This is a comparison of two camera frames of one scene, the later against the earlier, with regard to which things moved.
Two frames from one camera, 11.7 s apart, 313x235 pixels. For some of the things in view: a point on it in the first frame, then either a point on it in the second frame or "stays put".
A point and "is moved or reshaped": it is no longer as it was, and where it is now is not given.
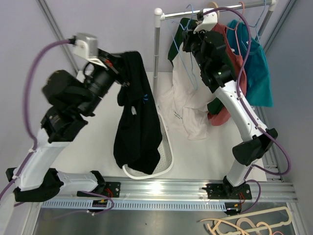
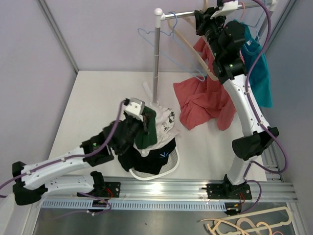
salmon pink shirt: [218, 117] is moved or reshaped
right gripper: [189, 36] -> [203, 19]
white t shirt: [184, 105] -> [165, 120]
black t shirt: [137, 138] is moved or reshaped
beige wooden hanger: [213, 5] -> [193, 22]
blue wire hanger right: [257, 21] stays put
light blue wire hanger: [182, 36] -> [172, 33]
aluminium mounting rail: [182, 190] stays put
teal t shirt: [258, 91] stays put
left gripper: [114, 63] -> [143, 124]
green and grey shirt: [187, 24] -> [149, 140]
